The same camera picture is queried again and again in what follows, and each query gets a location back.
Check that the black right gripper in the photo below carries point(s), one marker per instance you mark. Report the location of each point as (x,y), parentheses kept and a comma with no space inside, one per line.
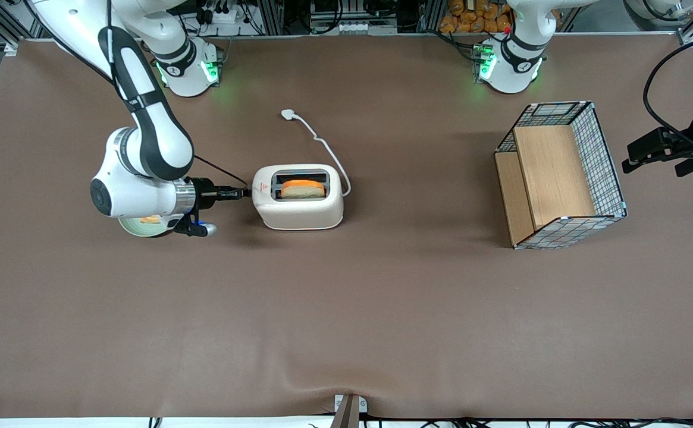
(205,192)

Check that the white two-slot toaster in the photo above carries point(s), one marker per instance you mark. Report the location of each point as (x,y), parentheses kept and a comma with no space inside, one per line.
(298,214)

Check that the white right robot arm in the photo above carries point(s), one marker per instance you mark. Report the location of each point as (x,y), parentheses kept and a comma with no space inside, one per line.
(153,134)

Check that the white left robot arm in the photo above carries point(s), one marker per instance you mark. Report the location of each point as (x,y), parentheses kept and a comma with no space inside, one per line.
(513,62)

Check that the bread slice with orange crust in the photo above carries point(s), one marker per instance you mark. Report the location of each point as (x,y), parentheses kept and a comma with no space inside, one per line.
(302,190)

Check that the orange triangular pastry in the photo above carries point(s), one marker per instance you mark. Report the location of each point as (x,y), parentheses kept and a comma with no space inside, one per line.
(150,219)

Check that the pale green round plate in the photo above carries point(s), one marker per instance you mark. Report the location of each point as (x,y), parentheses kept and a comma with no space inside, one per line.
(138,229)

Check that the light wooden shelf board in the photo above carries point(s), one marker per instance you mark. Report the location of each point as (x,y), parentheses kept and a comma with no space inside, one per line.
(551,172)

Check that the white power strip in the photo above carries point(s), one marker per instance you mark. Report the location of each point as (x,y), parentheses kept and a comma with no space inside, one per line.
(221,14)

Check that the pile of orange buns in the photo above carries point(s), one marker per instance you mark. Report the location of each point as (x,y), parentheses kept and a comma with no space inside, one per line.
(474,15)

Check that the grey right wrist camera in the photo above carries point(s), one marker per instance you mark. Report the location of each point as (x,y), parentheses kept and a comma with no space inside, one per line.
(197,228)

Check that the metal table edge bracket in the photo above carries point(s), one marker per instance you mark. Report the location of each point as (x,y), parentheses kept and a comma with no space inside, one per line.
(349,410)

